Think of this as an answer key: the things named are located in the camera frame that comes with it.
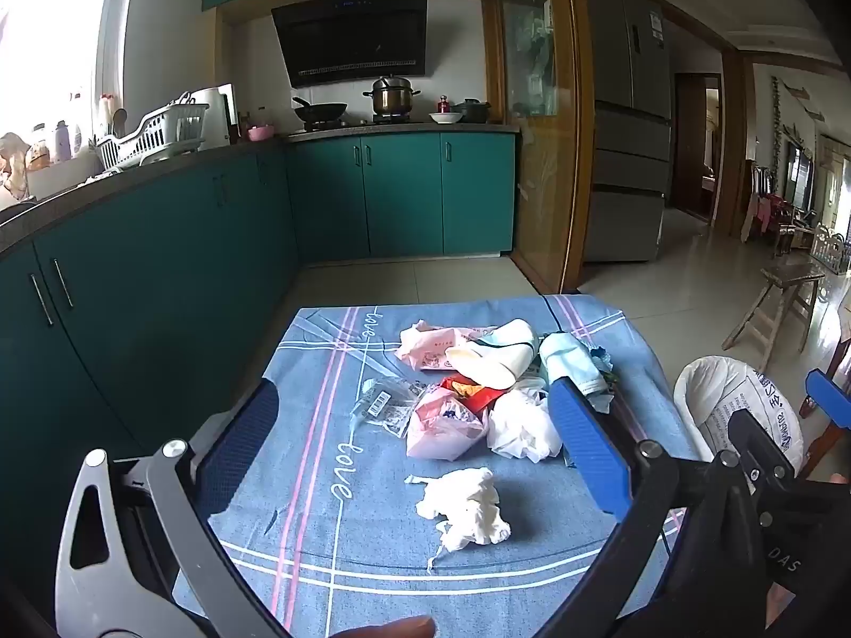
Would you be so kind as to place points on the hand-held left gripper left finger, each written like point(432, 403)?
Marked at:
point(243, 442)

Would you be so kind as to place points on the teal base cabinets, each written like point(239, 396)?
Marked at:
point(166, 279)
point(405, 193)

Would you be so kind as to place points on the grey refrigerator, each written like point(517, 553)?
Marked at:
point(625, 146)

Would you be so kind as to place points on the wooden stool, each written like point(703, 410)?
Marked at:
point(791, 278)

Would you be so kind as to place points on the white blue medicine box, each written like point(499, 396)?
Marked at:
point(565, 359)

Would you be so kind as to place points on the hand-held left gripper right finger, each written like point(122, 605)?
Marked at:
point(588, 442)

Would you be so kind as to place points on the white paper cup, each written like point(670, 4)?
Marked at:
point(495, 365)

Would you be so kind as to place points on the white plastic bag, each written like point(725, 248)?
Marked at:
point(522, 429)

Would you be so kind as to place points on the wooden framed glass door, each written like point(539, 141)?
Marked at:
point(532, 146)

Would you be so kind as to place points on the gas stove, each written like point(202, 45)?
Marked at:
point(319, 125)

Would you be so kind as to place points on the white kitchen appliance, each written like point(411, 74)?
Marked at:
point(216, 113)

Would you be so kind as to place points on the black lidded pot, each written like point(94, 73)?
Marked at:
point(472, 111)

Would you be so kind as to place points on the white chair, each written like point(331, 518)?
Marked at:
point(828, 249)

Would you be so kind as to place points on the blue striped blanket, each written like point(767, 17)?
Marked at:
point(312, 545)

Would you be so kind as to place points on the white woven sack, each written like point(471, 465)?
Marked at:
point(711, 392)

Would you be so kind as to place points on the white dish rack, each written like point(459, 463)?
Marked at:
point(153, 139)

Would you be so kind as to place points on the pink bowl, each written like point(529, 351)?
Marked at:
point(260, 133)

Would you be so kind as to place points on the black wok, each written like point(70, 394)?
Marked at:
point(326, 110)

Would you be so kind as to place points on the person's left hand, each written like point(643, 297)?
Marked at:
point(399, 629)

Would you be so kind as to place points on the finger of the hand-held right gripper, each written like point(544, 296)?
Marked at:
point(758, 445)
point(830, 395)

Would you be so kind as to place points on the purple flask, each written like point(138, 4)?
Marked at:
point(62, 143)

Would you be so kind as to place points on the white bowl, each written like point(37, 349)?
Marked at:
point(445, 117)

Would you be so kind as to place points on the white tissue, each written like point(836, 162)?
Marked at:
point(465, 505)

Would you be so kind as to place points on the plain pink plastic bag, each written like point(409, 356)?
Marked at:
point(439, 437)

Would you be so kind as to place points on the clear plastic wrapper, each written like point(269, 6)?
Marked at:
point(385, 405)

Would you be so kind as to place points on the steel cooking pot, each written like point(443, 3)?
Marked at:
point(392, 100)

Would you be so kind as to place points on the red yellow snack wrapper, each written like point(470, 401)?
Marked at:
point(475, 400)

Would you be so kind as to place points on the black range hood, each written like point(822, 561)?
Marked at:
point(352, 40)

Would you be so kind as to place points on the printed pink plastic bag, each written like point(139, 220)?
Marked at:
point(429, 345)

